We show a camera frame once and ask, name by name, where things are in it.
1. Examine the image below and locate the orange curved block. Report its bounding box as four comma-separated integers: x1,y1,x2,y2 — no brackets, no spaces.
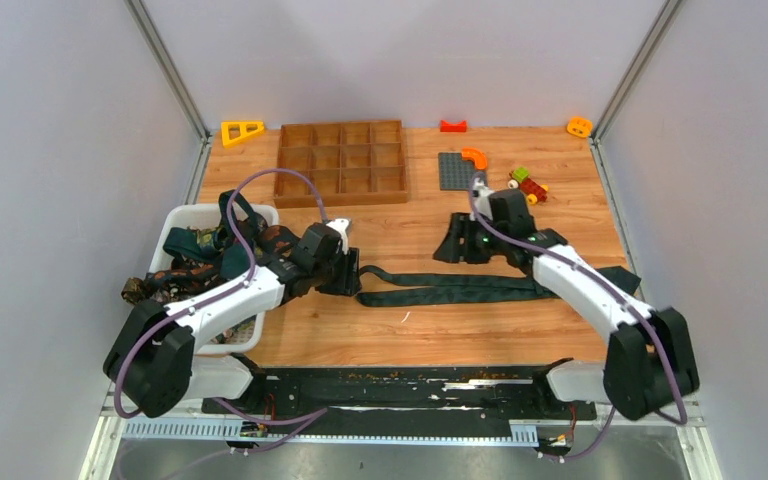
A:
461,147,488,170

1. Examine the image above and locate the grey studded baseplate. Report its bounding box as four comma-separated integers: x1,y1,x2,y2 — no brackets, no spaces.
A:
438,152,487,191

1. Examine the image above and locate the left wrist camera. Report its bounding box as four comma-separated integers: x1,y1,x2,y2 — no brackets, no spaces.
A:
326,218,351,255

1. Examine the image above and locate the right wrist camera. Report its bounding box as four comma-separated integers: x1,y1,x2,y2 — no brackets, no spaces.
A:
469,173,494,221

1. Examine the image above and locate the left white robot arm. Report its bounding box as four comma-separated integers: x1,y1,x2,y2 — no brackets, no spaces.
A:
102,218,357,418

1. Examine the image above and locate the wooden compartment tray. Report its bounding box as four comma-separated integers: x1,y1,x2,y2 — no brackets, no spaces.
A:
273,120,409,209

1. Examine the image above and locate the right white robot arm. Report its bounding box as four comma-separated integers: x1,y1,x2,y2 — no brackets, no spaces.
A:
434,179,700,423

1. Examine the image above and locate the yellow triangular block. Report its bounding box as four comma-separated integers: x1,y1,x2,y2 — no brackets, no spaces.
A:
220,120,266,149

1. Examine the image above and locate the toy brick car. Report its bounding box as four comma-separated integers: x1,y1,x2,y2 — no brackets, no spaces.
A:
508,167,548,205

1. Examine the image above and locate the red plastic block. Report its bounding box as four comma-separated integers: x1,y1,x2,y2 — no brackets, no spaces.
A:
439,120,469,133

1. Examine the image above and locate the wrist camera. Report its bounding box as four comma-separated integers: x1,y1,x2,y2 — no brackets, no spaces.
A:
326,218,351,255
469,173,494,221

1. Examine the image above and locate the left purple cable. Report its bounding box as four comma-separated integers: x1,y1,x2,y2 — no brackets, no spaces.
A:
112,168,330,421

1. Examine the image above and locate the white plastic basket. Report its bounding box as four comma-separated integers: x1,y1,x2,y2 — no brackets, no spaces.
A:
148,203,265,356

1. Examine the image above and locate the dark green leaf tie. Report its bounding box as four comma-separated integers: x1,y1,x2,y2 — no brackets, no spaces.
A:
354,264,643,309

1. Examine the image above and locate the pile of patterned ties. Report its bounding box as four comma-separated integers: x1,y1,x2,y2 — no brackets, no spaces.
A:
121,190,299,305

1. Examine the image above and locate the orange round block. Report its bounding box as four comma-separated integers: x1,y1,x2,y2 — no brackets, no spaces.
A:
566,116,593,138

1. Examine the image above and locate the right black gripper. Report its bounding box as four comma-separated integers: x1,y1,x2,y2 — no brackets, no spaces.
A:
432,213,507,265

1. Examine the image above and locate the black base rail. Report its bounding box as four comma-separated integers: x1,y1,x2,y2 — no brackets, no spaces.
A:
230,365,597,439

